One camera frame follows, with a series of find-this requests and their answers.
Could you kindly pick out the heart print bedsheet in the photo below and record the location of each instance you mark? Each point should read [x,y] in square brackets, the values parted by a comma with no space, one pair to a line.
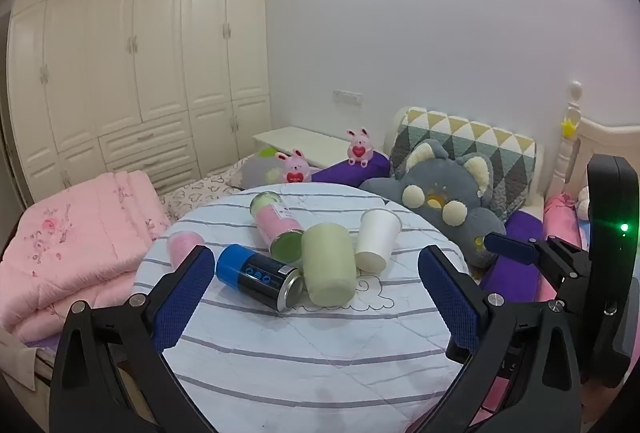
[200,193]

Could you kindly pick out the grey round pillow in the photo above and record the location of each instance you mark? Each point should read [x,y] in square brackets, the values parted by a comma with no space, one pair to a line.
[257,170]

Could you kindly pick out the white plush toy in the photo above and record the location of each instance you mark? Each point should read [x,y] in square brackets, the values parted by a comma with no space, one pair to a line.
[584,203]

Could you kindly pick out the pink floral quilt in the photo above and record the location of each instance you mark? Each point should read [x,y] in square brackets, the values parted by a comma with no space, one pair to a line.
[75,253]

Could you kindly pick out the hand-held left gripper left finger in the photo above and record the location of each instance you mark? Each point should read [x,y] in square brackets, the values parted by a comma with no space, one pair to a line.
[184,299]

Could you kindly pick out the beige cloth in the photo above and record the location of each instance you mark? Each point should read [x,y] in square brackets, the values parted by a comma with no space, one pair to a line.
[17,358]

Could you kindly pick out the blue and black can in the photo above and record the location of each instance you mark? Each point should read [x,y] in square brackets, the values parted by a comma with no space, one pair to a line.
[250,275]

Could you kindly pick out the pink bunny plush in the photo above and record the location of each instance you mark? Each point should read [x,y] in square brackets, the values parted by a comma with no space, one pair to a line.
[294,169]
[359,148]

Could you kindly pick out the purple pillow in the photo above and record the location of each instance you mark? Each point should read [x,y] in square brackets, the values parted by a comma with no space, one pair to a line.
[350,172]
[522,228]

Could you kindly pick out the yellow star decoration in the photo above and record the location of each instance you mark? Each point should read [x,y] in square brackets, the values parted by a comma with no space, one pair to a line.
[569,126]

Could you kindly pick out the pink blanket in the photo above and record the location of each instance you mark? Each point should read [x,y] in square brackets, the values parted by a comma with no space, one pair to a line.
[562,218]

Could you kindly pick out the white wall socket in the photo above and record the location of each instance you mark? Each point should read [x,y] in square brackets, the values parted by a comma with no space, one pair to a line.
[347,97]

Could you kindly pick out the round striped table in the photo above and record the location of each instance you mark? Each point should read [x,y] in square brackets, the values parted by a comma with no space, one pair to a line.
[300,363]

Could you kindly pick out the light green cup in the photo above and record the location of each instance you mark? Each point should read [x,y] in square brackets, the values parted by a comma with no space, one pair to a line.
[327,263]

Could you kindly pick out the cream wardrobe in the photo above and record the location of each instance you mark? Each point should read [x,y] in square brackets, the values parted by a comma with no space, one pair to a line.
[140,63]

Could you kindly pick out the pink cup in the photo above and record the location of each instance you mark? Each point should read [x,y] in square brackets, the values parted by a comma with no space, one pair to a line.
[182,245]

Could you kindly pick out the white cup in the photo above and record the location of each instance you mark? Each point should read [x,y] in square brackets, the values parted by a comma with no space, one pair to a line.
[376,238]

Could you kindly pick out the pink and green bottle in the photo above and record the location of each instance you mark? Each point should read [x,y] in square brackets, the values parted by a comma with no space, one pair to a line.
[277,223]

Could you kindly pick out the white nightstand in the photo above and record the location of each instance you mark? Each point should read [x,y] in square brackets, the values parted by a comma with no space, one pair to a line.
[305,140]

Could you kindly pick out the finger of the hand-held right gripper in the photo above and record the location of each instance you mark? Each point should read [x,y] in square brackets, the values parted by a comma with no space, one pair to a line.
[510,248]

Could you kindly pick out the triangle pattern cushion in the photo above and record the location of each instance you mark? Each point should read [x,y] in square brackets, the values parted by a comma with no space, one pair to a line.
[495,148]

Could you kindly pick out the grey cat plush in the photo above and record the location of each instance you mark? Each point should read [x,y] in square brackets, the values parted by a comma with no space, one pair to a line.
[450,193]

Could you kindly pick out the cream bed headboard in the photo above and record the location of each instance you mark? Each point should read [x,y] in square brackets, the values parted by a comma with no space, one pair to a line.
[605,143]

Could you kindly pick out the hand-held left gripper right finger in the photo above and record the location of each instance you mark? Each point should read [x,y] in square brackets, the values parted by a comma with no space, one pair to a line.
[452,303]

